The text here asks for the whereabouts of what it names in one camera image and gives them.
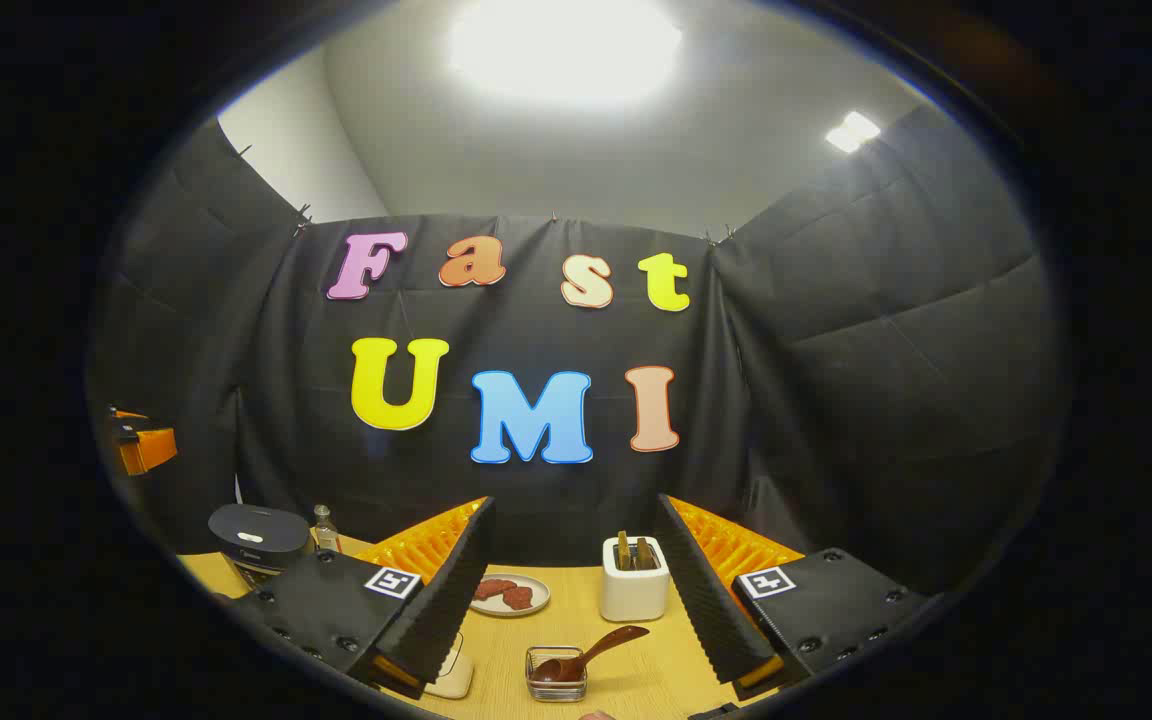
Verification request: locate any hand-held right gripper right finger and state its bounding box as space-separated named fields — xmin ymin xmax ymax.
xmin=654 ymin=493 xmax=932 ymax=701

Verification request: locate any large ceiling light panel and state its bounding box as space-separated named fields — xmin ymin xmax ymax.
xmin=449 ymin=0 xmax=684 ymax=107

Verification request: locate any round white plate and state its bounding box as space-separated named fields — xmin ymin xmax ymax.
xmin=469 ymin=572 xmax=551 ymax=618

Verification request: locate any white chopstick holder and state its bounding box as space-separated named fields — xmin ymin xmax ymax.
xmin=600 ymin=536 xmax=672 ymax=623

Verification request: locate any black backdrop cloth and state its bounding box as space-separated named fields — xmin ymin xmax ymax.
xmin=86 ymin=105 xmax=1067 ymax=601

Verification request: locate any dark grey rice cooker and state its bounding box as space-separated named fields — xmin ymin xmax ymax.
xmin=208 ymin=504 xmax=313 ymax=593

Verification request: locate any brown wooden spoon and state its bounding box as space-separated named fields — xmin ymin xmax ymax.
xmin=530 ymin=625 xmax=651 ymax=685

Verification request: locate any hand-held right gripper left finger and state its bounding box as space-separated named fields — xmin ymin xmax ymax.
xmin=226 ymin=495 xmax=498 ymax=701

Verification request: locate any small ceiling light panel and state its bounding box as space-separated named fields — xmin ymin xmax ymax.
xmin=825 ymin=110 xmax=883 ymax=155

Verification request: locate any small square glass bowl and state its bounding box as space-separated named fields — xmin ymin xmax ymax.
xmin=525 ymin=646 xmax=589 ymax=702

